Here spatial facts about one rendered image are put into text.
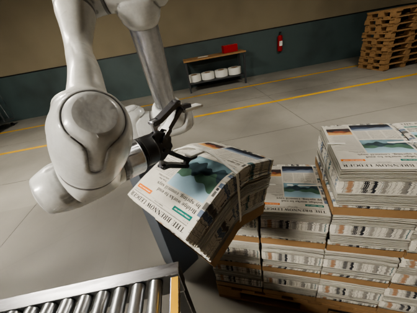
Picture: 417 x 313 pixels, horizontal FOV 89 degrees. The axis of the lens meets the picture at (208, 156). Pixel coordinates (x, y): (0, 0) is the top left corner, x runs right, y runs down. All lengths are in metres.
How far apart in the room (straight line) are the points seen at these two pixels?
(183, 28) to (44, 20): 3.74
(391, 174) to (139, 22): 0.96
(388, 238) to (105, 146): 1.10
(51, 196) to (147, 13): 0.58
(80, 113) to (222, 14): 7.25
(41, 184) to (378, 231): 1.12
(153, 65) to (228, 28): 6.65
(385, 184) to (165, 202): 0.75
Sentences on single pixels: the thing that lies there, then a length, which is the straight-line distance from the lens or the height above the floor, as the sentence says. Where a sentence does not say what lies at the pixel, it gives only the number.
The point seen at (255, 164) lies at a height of 1.16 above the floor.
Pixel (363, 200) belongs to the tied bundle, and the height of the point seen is 0.92.
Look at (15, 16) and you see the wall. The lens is 8.47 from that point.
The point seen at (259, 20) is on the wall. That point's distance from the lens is 7.74.
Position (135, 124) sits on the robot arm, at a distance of 1.12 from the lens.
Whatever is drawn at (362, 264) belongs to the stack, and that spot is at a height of 0.54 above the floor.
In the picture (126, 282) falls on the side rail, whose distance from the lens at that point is 0.96.
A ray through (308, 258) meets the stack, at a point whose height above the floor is 0.54.
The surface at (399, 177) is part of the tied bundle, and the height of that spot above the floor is 1.02.
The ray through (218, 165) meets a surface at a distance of 0.66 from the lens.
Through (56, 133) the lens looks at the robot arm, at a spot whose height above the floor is 1.47.
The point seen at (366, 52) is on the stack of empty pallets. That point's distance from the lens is 7.56.
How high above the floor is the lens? 1.54
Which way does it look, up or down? 30 degrees down
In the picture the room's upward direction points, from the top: 10 degrees counter-clockwise
